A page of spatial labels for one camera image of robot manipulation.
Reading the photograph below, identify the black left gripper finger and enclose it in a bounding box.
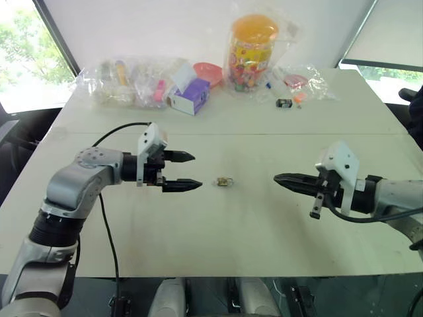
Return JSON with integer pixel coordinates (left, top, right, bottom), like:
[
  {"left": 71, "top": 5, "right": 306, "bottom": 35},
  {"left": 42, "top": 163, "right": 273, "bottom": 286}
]
[
  {"left": 161, "top": 178, "right": 204, "bottom": 194},
  {"left": 164, "top": 149, "right": 196, "bottom": 164}
]

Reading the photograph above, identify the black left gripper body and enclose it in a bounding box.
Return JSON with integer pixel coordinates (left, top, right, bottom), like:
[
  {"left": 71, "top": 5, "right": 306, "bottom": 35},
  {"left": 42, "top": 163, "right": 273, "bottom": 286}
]
[{"left": 143, "top": 147, "right": 167, "bottom": 194}]

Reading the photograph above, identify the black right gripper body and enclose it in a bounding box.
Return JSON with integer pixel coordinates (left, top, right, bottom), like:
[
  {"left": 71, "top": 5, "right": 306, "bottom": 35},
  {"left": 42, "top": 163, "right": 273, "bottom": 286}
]
[{"left": 309, "top": 170, "right": 345, "bottom": 219}]

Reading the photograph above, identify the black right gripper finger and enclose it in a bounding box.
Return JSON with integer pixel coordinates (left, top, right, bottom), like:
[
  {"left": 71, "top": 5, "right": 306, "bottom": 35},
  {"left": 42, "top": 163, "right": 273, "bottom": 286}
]
[
  {"left": 273, "top": 172, "right": 320, "bottom": 187},
  {"left": 279, "top": 182, "right": 319, "bottom": 197}
]

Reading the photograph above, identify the purple and white box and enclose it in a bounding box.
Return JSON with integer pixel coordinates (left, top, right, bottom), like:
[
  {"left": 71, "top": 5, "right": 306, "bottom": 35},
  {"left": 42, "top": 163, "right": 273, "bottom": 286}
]
[{"left": 166, "top": 77, "right": 212, "bottom": 117}]

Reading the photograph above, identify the pink small item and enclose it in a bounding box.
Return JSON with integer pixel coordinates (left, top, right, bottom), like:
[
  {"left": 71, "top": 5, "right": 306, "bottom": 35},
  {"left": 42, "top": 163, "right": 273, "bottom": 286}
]
[{"left": 153, "top": 79, "right": 167, "bottom": 102}]

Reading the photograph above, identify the clear bag of small items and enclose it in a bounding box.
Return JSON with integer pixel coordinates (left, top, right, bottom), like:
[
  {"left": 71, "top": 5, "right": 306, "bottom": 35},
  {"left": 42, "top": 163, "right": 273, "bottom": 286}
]
[{"left": 77, "top": 57, "right": 190, "bottom": 110}]

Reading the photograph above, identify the pink plastic bowl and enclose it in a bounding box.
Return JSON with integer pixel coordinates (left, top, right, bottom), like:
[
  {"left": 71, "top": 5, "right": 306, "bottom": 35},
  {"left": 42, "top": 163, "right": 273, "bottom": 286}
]
[{"left": 192, "top": 62, "right": 223, "bottom": 88}]

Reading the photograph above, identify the crumpled clear bag with toys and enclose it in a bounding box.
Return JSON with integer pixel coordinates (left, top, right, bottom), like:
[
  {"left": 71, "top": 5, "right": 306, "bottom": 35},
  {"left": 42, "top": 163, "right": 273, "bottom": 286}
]
[{"left": 253, "top": 63, "right": 338, "bottom": 104}]

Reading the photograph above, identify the yellow tube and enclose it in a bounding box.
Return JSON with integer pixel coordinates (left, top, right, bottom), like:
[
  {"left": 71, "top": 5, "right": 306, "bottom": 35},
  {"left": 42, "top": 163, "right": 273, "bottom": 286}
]
[{"left": 114, "top": 60, "right": 128, "bottom": 86}]

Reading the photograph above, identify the silver rounded robot leg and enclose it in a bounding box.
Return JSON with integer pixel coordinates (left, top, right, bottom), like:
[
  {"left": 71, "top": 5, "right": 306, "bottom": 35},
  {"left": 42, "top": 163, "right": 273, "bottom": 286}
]
[
  {"left": 237, "top": 276, "right": 282, "bottom": 317},
  {"left": 147, "top": 277, "right": 186, "bottom": 317}
]

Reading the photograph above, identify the black chair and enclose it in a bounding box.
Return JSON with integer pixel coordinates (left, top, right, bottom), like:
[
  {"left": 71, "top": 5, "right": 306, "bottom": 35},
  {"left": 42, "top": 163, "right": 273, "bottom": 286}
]
[{"left": 397, "top": 86, "right": 423, "bottom": 149}]

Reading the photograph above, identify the orange-lid candy jar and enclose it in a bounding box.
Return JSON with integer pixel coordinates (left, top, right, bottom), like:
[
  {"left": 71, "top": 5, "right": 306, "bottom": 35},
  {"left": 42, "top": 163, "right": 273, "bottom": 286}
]
[{"left": 223, "top": 13, "right": 280, "bottom": 93}]

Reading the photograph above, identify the dark office chair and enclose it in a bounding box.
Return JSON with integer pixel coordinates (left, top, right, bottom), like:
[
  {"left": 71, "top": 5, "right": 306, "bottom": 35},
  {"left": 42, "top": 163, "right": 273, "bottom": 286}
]
[{"left": 0, "top": 107, "right": 63, "bottom": 207}]

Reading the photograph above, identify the clear bag around jar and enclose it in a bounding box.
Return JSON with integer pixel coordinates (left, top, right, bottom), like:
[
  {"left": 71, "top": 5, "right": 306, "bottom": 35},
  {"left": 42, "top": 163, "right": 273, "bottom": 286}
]
[{"left": 220, "top": 0, "right": 303, "bottom": 99}]

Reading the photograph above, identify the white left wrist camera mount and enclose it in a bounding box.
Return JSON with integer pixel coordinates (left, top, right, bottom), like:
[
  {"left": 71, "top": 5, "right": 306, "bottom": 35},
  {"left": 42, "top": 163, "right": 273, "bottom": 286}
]
[{"left": 136, "top": 122, "right": 170, "bottom": 188}]

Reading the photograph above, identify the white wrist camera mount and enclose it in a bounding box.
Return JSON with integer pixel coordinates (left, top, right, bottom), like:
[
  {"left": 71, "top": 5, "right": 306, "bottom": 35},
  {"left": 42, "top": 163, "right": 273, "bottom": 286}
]
[
  {"left": 315, "top": 141, "right": 361, "bottom": 213},
  {"left": 136, "top": 122, "right": 170, "bottom": 188}
]

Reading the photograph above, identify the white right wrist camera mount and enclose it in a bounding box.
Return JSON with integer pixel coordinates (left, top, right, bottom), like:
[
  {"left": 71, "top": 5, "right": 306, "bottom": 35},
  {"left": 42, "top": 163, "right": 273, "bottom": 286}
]
[{"left": 315, "top": 141, "right": 361, "bottom": 213}]

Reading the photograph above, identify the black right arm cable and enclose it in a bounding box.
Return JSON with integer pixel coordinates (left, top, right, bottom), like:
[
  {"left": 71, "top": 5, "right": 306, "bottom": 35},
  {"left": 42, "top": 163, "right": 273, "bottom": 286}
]
[{"left": 325, "top": 203, "right": 423, "bottom": 252}]

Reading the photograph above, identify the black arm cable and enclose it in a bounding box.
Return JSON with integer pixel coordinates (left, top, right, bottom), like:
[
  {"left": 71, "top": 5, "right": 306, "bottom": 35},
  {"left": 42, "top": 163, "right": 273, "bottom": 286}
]
[
  {"left": 91, "top": 122, "right": 156, "bottom": 298},
  {"left": 325, "top": 203, "right": 423, "bottom": 252}
]

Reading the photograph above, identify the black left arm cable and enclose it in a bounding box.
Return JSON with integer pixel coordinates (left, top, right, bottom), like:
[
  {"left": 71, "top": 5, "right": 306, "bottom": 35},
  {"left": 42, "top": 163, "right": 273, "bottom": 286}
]
[{"left": 91, "top": 122, "right": 156, "bottom": 298}]

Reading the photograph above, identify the black bracket under table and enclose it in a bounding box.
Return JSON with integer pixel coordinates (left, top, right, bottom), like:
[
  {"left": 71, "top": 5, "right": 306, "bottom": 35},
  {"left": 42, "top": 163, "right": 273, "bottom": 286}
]
[
  {"left": 289, "top": 285, "right": 314, "bottom": 317},
  {"left": 109, "top": 296, "right": 129, "bottom": 317}
]

